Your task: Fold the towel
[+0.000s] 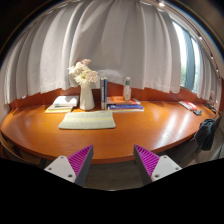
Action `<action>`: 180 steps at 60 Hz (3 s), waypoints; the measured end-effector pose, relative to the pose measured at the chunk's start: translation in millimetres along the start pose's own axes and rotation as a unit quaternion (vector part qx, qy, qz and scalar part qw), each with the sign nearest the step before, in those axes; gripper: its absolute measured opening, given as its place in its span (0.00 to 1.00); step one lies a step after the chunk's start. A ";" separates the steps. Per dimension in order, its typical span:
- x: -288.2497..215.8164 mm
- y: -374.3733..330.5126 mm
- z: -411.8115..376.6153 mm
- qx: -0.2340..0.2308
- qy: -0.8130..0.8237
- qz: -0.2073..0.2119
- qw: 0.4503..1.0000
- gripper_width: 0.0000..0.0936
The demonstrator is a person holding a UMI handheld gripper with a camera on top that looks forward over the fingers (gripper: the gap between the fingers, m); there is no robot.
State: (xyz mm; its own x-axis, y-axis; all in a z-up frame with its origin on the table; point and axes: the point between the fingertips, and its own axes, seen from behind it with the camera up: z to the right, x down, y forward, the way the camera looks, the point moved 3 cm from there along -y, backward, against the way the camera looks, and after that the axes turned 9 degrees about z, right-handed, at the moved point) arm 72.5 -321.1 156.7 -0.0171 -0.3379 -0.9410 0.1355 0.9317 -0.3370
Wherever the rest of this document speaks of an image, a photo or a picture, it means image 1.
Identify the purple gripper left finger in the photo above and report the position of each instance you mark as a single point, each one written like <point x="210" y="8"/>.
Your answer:
<point x="73" y="168"/>

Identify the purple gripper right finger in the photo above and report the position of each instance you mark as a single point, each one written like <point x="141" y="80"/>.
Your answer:
<point x="153" y="167"/>

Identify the light green folded towel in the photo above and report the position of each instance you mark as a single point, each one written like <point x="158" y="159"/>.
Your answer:
<point x="88" y="120"/>

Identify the yellow green book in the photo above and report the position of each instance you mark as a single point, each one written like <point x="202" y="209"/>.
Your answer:
<point x="58" y="109"/>

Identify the white ceramic vase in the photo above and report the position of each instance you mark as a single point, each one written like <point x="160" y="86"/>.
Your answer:
<point x="86" y="98"/>

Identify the blue book in stack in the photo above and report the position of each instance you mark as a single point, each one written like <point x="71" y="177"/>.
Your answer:
<point x="126" y="107"/>

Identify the small dark object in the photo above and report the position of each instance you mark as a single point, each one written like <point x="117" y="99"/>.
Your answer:
<point x="197" y="112"/>

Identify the red book at right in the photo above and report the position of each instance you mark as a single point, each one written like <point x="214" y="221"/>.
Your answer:
<point x="188" y="105"/>

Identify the orange book on stack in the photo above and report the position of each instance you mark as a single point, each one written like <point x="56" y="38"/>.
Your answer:
<point x="121" y="100"/>

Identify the clear plastic water bottle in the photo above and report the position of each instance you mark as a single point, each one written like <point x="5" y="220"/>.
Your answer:
<point x="127" y="89"/>

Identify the upright blue grey books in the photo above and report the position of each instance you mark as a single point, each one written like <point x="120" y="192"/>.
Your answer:
<point x="103" y="88"/>

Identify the white flower bouquet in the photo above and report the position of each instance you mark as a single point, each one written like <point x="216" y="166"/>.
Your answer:
<point x="82" y="74"/>

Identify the right side white curtain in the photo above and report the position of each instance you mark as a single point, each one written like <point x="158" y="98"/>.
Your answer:
<point x="209" y="87"/>

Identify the white curtain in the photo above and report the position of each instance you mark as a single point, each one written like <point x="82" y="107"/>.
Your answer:
<point x="209" y="87"/>
<point x="122" y="38"/>

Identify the window with frame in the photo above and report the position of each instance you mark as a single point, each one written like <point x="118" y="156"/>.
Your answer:
<point x="190" y="58"/>

